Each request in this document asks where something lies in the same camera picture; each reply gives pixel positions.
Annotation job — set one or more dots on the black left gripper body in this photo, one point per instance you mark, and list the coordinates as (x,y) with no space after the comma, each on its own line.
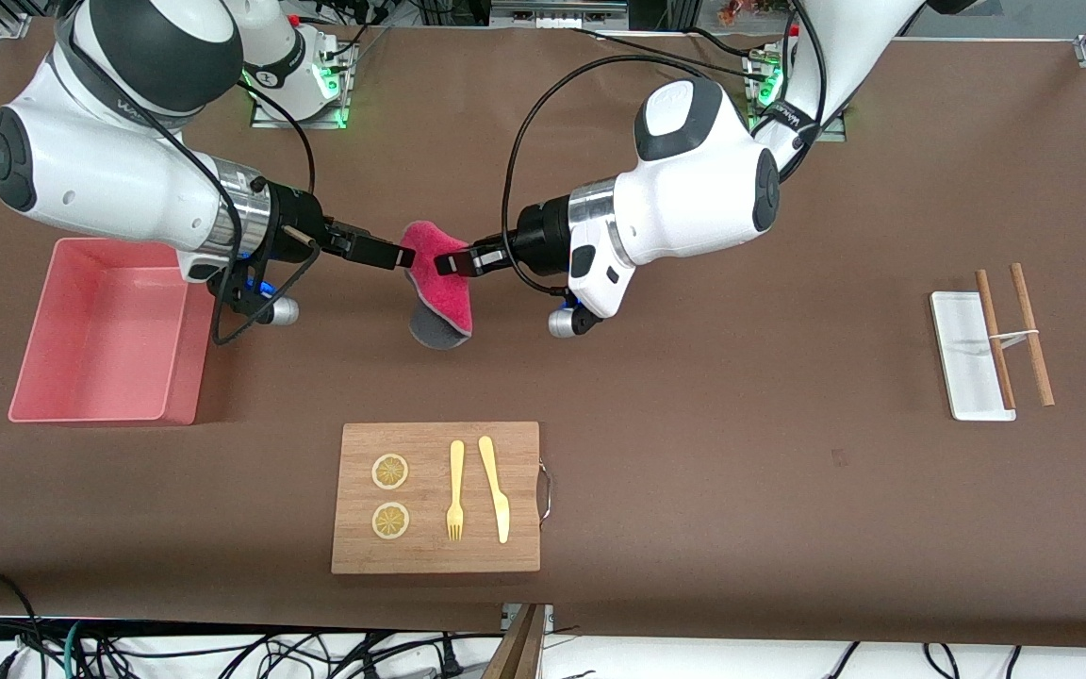
(539,232)

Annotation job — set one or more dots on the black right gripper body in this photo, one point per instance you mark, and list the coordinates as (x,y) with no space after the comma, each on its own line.
(299,223)

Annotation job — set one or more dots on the red and grey cloth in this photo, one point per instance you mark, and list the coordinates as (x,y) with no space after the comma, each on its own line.
(439,283)

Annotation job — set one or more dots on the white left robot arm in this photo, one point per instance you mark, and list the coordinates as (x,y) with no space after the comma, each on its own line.
(694,189)

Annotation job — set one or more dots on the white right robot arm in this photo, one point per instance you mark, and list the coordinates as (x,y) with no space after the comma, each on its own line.
(109,179)

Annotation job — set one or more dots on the brown table cover sheet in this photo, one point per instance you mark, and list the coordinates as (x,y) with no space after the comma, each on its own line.
(694,377)

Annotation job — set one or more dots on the yellow plastic fork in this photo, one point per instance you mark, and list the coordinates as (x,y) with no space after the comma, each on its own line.
(455,471)

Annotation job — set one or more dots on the yellow lemon slice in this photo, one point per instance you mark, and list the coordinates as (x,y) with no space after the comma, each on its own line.
(390,521)
(390,471)

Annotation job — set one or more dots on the pink plastic bin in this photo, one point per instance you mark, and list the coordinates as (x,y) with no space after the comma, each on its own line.
(100,339)

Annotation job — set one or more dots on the grey power strip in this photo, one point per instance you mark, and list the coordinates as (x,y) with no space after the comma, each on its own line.
(552,14)

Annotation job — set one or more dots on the yellow plastic knife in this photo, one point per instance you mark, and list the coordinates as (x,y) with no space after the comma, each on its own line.
(498,500)

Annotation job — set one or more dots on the wooden cutting board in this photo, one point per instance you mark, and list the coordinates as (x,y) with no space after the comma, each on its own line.
(430,556)

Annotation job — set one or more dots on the brown wooden beam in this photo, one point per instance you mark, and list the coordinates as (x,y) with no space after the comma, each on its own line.
(515,655)

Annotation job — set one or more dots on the white rectangular tray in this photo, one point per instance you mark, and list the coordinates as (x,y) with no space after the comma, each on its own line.
(962,368)

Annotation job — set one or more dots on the white rubber band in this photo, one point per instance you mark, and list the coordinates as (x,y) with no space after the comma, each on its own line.
(1014,334)

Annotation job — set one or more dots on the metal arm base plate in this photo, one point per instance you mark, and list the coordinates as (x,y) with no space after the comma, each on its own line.
(835,135)
(336,118)

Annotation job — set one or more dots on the small metal bracket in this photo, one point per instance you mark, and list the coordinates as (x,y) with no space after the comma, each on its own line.
(548,618)

